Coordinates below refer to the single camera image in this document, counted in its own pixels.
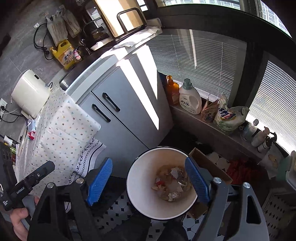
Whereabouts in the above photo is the white trash bin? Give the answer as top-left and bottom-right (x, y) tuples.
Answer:
(126, 147), (197, 220)

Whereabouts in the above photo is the person's left hand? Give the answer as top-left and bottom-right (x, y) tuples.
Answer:
(10, 195), (40, 240)

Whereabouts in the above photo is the black spice rack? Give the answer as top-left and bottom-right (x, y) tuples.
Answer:
(1, 141), (17, 185)

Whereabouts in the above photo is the cardboard box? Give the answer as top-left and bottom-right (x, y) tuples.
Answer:
(188, 148), (232, 219)

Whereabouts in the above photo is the small red carton piece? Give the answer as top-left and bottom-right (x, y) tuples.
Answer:
(28, 131), (36, 140)

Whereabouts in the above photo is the light blue medicine box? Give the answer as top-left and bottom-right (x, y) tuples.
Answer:
(27, 118), (36, 134)

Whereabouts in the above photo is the floral white tablecloth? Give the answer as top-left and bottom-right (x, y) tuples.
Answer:
(15, 84), (106, 196)

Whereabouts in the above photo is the white green refill pouch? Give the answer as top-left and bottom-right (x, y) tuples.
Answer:
(214, 94), (249, 134)

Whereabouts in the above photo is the white air fryer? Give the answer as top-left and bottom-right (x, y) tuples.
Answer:
(11, 69), (51, 118)

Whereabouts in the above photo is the white laundry detergent bottle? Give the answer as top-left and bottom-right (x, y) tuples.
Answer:
(179, 78), (202, 115)

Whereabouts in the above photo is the yellow dish soap bottle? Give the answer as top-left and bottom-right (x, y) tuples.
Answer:
(50, 40), (75, 70)

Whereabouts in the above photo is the orange pump bottle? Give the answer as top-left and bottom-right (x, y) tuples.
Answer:
(165, 75), (180, 105)

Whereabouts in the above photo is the pink small bottle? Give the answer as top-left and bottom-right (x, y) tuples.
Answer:
(73, 50), (82, 62)

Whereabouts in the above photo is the wooden cutting board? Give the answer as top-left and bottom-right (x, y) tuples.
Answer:
(94, 0), (147, 39)

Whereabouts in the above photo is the black power cable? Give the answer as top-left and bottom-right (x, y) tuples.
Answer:
(0, 105), (24, 123)

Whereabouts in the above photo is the white wall socket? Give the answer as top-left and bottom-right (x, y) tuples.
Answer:
(0, 98), (7, 116)

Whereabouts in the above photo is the grey cabinet with handles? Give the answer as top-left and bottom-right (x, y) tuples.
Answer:
(59, 44), (174, 176)

